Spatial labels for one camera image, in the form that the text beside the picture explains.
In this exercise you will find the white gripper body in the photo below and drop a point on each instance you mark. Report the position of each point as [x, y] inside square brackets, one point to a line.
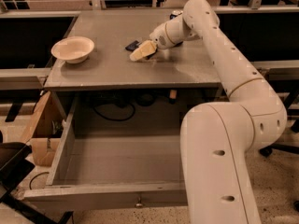
[159, 36]

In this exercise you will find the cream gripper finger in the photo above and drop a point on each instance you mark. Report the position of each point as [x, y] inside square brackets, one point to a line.
[150, 56]
[145, 49]

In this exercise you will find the dark blue rxbar wrapper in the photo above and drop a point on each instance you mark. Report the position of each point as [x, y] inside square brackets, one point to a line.
[132, 46]

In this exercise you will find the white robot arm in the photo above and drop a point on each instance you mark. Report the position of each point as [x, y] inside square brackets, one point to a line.
[215, 137]

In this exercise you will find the grey open top drawer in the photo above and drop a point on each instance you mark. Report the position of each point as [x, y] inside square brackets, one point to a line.
[102, 164]

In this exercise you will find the metal drawer knob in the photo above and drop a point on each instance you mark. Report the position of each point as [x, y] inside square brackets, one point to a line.
[139, 203]

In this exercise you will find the blue soda can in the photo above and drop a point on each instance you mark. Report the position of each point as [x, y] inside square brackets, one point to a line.
[175, 13]

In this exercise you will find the grey cabinet desk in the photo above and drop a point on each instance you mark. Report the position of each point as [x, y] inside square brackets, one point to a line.
[109, 66]

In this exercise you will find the white paper bowl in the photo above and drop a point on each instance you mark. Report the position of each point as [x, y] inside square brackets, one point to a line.
[74, 49]

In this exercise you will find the cardboard box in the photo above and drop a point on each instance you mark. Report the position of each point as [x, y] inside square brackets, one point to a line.
[44, 129]

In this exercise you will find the black office chair base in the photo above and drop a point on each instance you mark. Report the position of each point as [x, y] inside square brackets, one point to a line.
[267, 151]

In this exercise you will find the black chair at left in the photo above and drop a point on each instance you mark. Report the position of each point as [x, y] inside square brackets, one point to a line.
[13, 169]

